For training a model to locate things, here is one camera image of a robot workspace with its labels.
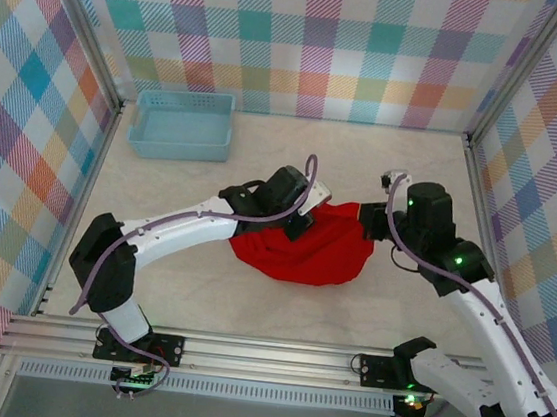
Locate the red t-shirt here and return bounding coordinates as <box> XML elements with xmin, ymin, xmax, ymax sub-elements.
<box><xmin>224</xmin><ymin>187</ymin><xmax>381</xmax><ymax>293</ymax></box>

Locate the light blue plastic basket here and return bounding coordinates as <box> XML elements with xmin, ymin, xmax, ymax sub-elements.
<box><xmin>122</xmin><ymin>82</ymin><xmax>238</xmax><ymax>169</ymax></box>

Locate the right controller circuit board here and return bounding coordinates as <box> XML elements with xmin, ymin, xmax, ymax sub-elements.
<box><xmin>393</xmin><ymin>390</ymin><xmax>428</xmax><ymax>416</ymax></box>

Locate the controller circuit board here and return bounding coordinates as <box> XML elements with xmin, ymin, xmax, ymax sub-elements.
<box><xmin>393</xmin><ymin>390</ymin><xmax>428</xmax><ymax>416</ymax></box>
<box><xmin>110</xmin><ymin>364</ymin><xmax>160</xmax><ymax>390</ymax></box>

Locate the left controller circuit board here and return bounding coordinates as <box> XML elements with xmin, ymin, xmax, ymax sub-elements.
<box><xmin>110</xmin><ymin>364</ymin><xmax>160</xmax><ymax>390</ymax></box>

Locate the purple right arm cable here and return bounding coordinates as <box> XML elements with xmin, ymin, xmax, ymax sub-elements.
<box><xmin>362</xmin><ymin>173</ymin><xmax>557</xmax><ymax>417</ymax></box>

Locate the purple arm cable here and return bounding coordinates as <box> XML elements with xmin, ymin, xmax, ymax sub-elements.
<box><xmin>60</xmin><ymin>129</ymin><xmax>322</xmax><ymax>417</ymax></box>
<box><xmin>362</xmin><ymin>173</ymin><xmax>557</xmax><ymax>417</ymax></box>

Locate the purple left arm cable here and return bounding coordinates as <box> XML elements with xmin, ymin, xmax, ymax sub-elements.
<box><xmin>60</xmin><ymin>129</ymin><xmax>322</xmax><ymax>417</ymax></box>

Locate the aluminium side rail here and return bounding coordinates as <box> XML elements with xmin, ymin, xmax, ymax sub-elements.
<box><xmin>440</xmin><ymin>133</ymin><xmax>544</xmax><ymax>368</ymax></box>
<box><xmin>32</xmin><ymin>95</ymin><xmax>128</xmax><ymax>325</ymax></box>

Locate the wide aluminium mounting rail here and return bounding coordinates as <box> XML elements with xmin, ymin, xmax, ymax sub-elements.
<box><xmin>0</xmin><ymin>306</ymin><xmax>493</xmax><ymax>409</ymax></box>

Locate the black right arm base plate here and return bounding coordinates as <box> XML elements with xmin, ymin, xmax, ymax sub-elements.
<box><xmin>357</xmin><ymin>352</ymin><xmax>452</xmax><ymax>396</ymax></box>

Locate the slotted grey cable duct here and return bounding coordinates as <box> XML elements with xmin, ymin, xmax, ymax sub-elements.
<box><xmin>17</xmin><ymin>358</ymin><xmax>396</xmax><ymax>417</ymax></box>

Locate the aluminium frame post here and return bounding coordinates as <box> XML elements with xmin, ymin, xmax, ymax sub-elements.
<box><xmin>461</xmin><ymin>0</ymin><xmax>557</xmax><ymax>159</ymax></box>
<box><xmin>16</xmin><ymin>0</ymin><xmax>140</xmax><ymax>112</ymax></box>

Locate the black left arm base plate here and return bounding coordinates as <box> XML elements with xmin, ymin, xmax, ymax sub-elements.
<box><xmin>92</xmin><ymin>326</ymin><xmax>186</xmax><ymax>370</ymax></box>

